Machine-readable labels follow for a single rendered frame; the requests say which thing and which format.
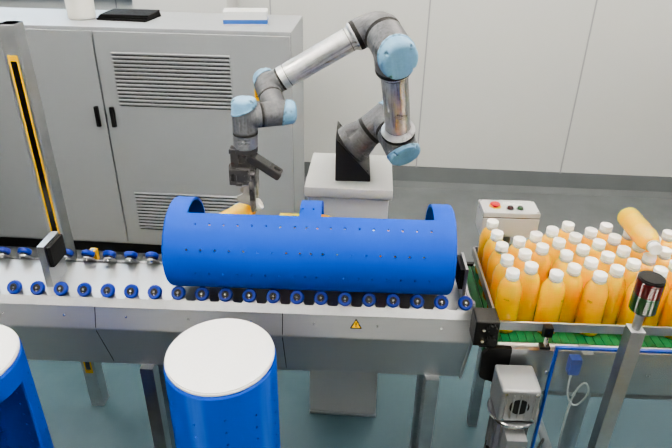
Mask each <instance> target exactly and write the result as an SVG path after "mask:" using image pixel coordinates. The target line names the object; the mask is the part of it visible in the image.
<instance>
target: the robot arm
mask: <svg viewBox="0 0 672 448"><path fill-rule="evenodd" d="M366 48H369V49H370V51H371V53H372V55H373V58H374V66H375V73H376V75H377V77H378V78H379V79H381V87H382V98H383V100H382V101H381V102H378V104H377V105H375V106H374V107H373V108H372V109H370V110H369V111H368V112H367V113H365V114H364V115H363V116H362V117H361V118H359V119H358V120H357V121H354V122H351V123H349V124H346V125H343V126H342V127H341V128H339V129H338V134H339V136H340V138H341V140H342V142H343V143H344V145H345V146H346V148H347V149H348V150H349V151H350V152H351V153H352V154H353V155H354V156H355V157H356V158H357V159H358V160H360V161H364V160H365V159H367V158H368V156H369V155H370V153H371V152H372V151H373V149H374V148H375V146H376V145H377V144H378V143H380V144H381V146H382V148H383V150H384V152H385V154H386V156H387V159H388V160H389V161H390V163H391V164H392V165H396V166H401V165H405V164H408V163H410V162H412V161H413V160H414V159H416V158H417V157H418V155H419V154H420V147H419V146H420V145H419V144H418V143H417V141H416V136H415V126H414V124H413V122H412V121H410V99H409V76H410V75H411V74H412V72H413V69H414V68H416V66H417V63H418V51H417V49H416V46H415V44H414V42H413V41H412V40H411V39H410V37H409V36H408V34H407V33H406V31H405V30H404V28H403V27H402V25H401V24H400V22H399V20H398V19H397V18H396V17H395V16H394V15H392V14H390V13H388V12H384V11H374V12H369V13H365V14H362V15H360V16H358V17H356V18H354V19H352V20H350V21H348V22H347V23H346V26H345V28H343V29H341V30H340V31H338V32H336V33H335V34H333V35H331V36H329V37H328V38H326V39H324V40H323V41H321V42H319V43H317V44H316V45H314V46H312V47H311V48H309V49H307V50H305V51H304V52H302V53H300V54H298V55H297V56H295V57H293V58H292V59H290V60H288V61H286V62H285V63H283V64H281V65H280V66H278V67H276V68H275V69H273V70H271V69H270V68H261V69H259V70H257V71H256V72H255V73H254V75H253V83H254V89H255V91H256V92H257V95H258V98H259V101H260V102H256V98H255V97H253V96H245V95H242V96H237V97H235V98H233V99H232V101H231V116H232V130H233V145H231V146H230V149H229V154H230V160H231V163H230V164H231V165H230V164H229V166H230V168H229V181H230V185H236V186H243V185H246V186H244V187H241V188H240V191H241V192H242V193H243V194H241V195H238V196H237V201H238V202H240V203H243V204H247V205H250V206H251V212H252V213H253V212H254V211H255V209H256V207H257V206H256V198H259V170H261V171H262V172H264V173H265V174H267V175H269V176H270V177H272V178H273V179H275V180H279V178H280V177H281V175H282V172H283V169H281V168H280V167H278V166H277V165H275V164H274V163H272V162H271V161H269V160H267V159H266V158H264V157H263V156H261V155H260V154H258V153H257V152H258V128H262V127H272V126H281V125H282V126H284V125H288V124H294V123H295V122H296V120H297V108H296V104H295V102H294V101H293V100H288V99H286V100H285V99H284V96H283V93H282V92H284V91H285V90H287V89H289V88H290V87H292V86H294V85H296V84H297V83H299V82H301V81H303V80H304V79H306V78H308V77H310V76H311V75H313V74H315V73H317V72H318V71H320V70H322V69H324V68H325V67H327V66H329V65H331V64H332V63H334V62H336V61H338V60H339V59H341V58H343V57H345V56H346V55H348V54H350V53H352V52H353V51H355V50H361V51H362V50H364V49H366Z"/></svg>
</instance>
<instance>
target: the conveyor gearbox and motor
mask: <svg viewBox="0 0 672 448"><path fill-rule="evenodd" d="M490 395H491V396H490V397H489V399H488V402H487V410H488V412H489V414H490V415H489V420H488V425H487V431H486V436H485V444H484V448H526V446H527V442H528V441H527V438H526V436H527V432H528V428H529V427H530V426H531V425H532V424H533V423H534V421H535V419H536V415H537V411H538V407H539V403H540V399H541V395H542V391H541V388H540V385H539V383H538V380H537V377H536V374H535V372H534V369H533V367H532V366H525V365H499V364H497V365H495V368H494V374H493V379H492V384H491V390H490Z"/></svg>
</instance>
